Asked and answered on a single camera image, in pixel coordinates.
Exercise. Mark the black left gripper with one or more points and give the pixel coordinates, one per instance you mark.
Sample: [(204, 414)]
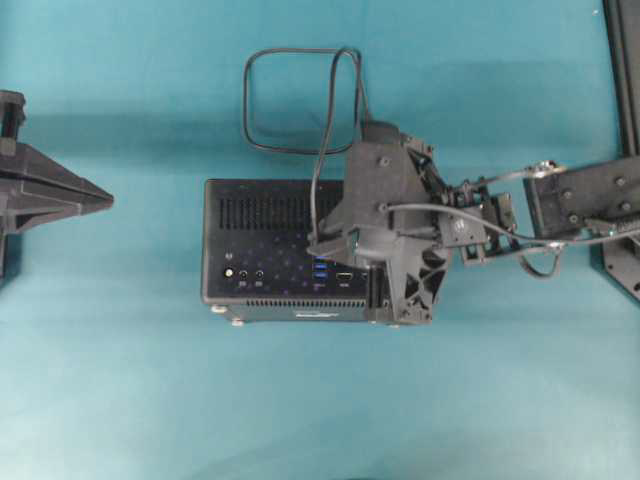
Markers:
[(40, 175)]

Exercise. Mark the black metal table frame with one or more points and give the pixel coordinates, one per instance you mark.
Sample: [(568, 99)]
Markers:
[(622, 22)]

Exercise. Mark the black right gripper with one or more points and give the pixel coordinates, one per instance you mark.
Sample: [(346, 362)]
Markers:
[(391, 220)]

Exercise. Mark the black mini PC box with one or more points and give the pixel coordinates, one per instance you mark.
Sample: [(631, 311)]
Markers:
[(255, 264)]

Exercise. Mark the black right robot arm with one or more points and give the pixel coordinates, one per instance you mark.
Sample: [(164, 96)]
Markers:
[(593, 205)]

